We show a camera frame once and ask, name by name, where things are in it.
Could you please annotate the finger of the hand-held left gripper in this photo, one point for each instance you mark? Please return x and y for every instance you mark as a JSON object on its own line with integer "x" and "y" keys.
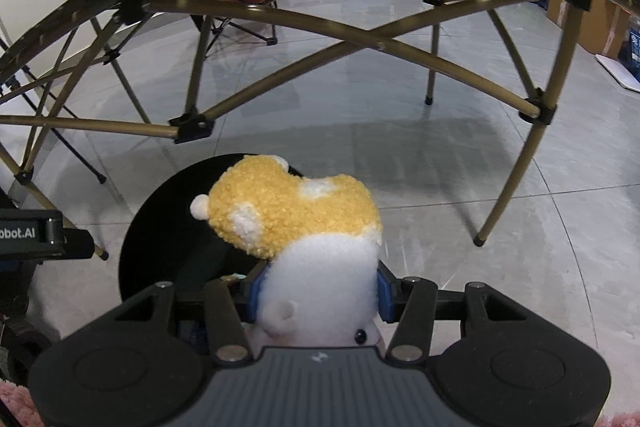
{"x": 77, "y": 243}

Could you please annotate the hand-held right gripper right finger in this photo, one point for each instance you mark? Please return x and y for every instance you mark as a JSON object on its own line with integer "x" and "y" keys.
{"x": 385, "y": 292}

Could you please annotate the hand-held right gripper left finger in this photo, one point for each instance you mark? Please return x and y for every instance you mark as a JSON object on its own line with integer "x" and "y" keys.
{"x": 254, "y": 294}

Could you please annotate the yellow white plush toy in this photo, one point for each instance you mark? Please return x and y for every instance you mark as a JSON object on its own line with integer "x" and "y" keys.
{"x": 290, "y": 217}

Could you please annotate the black trash bin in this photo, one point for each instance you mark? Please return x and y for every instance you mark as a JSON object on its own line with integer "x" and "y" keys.
{"x": 165, "y": 252}

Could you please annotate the pink fuzzy fabric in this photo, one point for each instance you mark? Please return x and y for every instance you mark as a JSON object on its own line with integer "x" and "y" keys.
{"x": 12, "y": 402}

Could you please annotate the tan folding table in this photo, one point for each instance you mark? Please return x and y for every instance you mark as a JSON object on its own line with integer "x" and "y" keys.
{"x": 570, "y": 47}

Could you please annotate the white bathroom scale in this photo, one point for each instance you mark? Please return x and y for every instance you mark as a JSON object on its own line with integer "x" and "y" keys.
{"x": 620, "y": 74}

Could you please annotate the large cardboard box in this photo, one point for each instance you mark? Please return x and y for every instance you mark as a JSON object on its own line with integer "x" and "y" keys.
{"x": 600, "y": 27}

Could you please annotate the blue printed bag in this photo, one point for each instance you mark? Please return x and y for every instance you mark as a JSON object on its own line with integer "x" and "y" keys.
{"x": 632, "y": 47}

